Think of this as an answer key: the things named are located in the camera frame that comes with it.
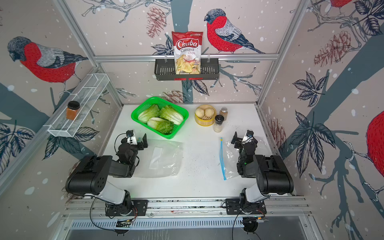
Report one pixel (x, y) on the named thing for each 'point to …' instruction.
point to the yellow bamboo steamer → (206, 121)
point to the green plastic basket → (162, 102)
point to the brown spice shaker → (224, 112)
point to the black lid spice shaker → (218, 126)
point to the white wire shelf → (86, 93)
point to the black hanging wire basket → (164, 70)
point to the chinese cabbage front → (163, 126)
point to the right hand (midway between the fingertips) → (243, 132)
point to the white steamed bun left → (200, 112)
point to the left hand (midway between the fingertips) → (139, 131)
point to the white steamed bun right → (209, 112)
